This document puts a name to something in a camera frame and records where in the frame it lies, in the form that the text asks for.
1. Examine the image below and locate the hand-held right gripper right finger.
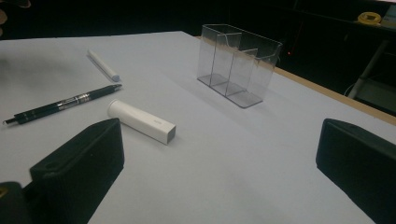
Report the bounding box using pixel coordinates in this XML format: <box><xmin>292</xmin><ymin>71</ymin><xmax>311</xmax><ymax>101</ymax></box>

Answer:
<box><xmin>315</xmin><ymin>118</ymin><xmax>396</xmax><ymax>224</ymax></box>

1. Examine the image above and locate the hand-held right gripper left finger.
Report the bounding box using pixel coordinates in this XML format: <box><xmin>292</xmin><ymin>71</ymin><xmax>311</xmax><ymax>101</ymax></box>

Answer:
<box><xmin>22</xmin><ymin>117</ymin><xmax>125</xmax><ymax>224</ymax></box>

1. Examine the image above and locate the black pen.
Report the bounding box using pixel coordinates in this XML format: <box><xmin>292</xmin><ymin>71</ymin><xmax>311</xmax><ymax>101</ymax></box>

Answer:
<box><xmin>2</xmin><ymin>83</ymin><xmax>123</xmax><ymax>126</ymax></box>

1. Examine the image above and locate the white rectangular eraser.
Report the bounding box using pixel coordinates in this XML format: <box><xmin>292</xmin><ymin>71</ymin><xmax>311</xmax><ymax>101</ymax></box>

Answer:
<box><xmin>106</xmin><ymin>99</ymin><xmax>177</xmax><ymax>146</ymax></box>

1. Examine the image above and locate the white pen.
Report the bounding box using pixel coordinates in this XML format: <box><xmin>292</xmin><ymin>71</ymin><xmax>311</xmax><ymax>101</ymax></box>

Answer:
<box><xmin>87</xmin><ymin>49</ymin><xmax>121</xmax><ymax>83</ymax></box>

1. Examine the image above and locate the clear plastic pen holder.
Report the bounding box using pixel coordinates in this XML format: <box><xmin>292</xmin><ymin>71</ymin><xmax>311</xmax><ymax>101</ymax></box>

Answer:
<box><xmin>196</xmin><ymin>23</ymin><xmax>284</xmax><ymax>109</ymax></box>

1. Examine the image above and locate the white metal stand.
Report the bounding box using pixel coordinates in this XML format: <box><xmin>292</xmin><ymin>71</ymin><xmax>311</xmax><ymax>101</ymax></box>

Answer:
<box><xmin>344</xmin><ymin>38</ymin><xmax>396</xmax><ymax>115</ymax></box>

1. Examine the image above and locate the white table mat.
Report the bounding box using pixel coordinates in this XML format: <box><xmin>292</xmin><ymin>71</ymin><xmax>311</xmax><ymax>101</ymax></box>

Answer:
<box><xmin>0</xmin><ymin>30</ymin><xmax>396</xmax><ymax>224</ymax></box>

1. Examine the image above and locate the yellow tape roll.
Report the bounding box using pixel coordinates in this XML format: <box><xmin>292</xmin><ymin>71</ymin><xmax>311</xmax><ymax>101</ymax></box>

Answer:
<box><xmin>357</xmin><ymin>11</ymin><xmax>383</xmax><ymax>26</ymax></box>

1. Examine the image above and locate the pale box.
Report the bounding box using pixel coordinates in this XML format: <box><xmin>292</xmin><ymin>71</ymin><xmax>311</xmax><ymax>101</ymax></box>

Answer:
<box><xmin>381</xmin><ymin>4</ymin><xmax>396</xmax><ymax>29</ymax></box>

